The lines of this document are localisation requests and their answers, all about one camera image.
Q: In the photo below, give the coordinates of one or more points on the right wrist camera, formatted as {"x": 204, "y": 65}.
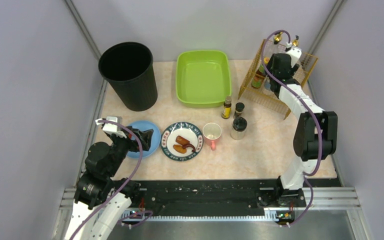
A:
{"x": 295, "y": 54}

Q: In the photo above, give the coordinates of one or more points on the clear oil dispenser bottle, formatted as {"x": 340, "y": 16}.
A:
{"x": 276, "y": 47}

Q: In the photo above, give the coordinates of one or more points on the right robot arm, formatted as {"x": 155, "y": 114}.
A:
{"x": 315, "y": 136}

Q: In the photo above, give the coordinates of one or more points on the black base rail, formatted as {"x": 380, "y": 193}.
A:
{"x": 216, "y": 200}

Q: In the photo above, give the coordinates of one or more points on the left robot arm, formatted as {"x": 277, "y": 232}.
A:
{"x": 99, "y": 201}

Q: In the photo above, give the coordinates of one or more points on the orange food slice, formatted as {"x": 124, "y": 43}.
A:
{"x": 179, "y": 148}

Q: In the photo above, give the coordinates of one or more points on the blue plate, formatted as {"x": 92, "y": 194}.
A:
{"x": 144, "y": 125}

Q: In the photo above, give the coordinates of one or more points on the dark sauce dispenser bottle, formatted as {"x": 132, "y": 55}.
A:
{"x": 296, "y": 41}

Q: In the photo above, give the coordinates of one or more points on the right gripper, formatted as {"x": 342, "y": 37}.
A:
{"x": 276, "y": 85}

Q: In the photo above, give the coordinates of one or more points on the black lid seasoning jar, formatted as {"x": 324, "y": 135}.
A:
{"x": 239, "y": 127}

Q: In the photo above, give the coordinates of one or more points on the pink mug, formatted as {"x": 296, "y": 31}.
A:
{"x": 212, "y": 134}

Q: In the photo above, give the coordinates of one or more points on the gold wire basket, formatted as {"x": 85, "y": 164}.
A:
{"x": 267, "y": 99}

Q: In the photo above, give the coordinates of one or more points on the green plastic basin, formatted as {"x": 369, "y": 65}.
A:
{"x": 203, "y": 78}

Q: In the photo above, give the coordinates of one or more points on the brown sausage piece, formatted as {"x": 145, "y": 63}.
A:
{"x": 181, "y": 140}

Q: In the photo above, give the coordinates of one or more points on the white plate green rim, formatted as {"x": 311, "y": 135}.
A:
{"x": 187, "y": 130}

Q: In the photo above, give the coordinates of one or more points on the dark red octopus tentacle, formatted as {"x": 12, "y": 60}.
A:
{"x": 189, "y": 145}

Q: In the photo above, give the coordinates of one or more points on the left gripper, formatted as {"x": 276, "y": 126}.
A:
{"x": 136, "y": 138}

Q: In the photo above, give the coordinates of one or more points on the small black cap bottle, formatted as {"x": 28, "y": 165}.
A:
{"x": 239, "y": 108}

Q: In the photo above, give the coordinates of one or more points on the small yellow label bottle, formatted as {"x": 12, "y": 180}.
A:
{"x": 227, "y": 106}

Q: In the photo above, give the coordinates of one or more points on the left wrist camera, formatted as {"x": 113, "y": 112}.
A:
{"x": 111, "y": 129}

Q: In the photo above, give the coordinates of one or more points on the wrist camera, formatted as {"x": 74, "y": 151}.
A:
{"x": 111, "y": 129}
{"x": 295, "y": 54}

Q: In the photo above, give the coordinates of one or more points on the black plastic trash bin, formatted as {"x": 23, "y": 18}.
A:
{"x": 128, "y": 68}

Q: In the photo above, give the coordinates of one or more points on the green label sauce bottle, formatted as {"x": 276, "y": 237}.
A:
{"x": 260, "y": 74}

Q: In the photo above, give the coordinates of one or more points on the silver lid glass jar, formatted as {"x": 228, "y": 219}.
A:
{"x": 267, "y": 83}

